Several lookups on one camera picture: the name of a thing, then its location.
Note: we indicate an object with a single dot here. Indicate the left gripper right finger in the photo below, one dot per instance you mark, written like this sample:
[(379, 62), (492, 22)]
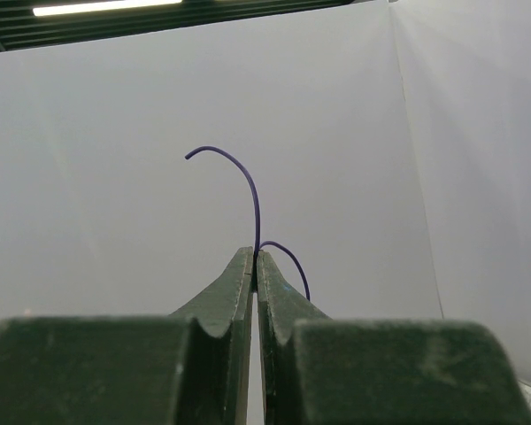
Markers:
[(319, 370)]

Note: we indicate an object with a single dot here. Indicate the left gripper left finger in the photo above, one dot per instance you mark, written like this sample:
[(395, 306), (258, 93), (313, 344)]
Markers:
[(187, 367)]

